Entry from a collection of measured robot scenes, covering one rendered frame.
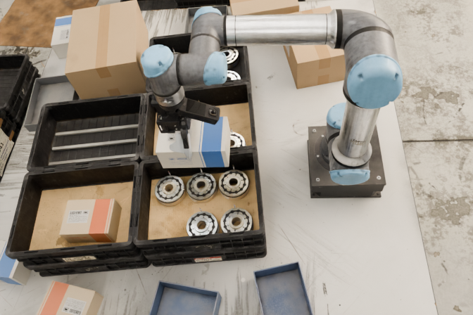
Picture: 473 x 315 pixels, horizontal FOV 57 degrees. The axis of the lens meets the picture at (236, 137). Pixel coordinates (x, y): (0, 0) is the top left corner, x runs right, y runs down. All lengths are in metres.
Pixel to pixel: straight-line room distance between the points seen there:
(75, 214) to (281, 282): 0.70
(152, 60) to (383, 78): 0.51
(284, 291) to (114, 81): 1.10
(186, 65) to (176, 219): 0.64
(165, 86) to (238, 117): 0.65
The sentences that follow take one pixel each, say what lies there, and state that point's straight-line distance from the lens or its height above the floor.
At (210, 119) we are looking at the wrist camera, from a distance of 1.15.
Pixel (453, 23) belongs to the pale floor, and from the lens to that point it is 3.38.
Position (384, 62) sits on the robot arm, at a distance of 0.99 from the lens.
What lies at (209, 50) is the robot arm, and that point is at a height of 1.44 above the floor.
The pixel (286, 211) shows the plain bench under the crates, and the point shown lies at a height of 0.70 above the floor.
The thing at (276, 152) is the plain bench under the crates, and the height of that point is 0.70.
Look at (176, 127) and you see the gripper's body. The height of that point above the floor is 1.21.
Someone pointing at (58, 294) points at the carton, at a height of 0.77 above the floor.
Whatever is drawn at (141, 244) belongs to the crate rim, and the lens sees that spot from 1.37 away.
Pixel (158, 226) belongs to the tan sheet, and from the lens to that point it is 1.49.
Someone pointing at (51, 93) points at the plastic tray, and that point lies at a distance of 2.18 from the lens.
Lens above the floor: 2.15
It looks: 56 degrees down
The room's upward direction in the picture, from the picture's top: 11 degrees counter-clockwise
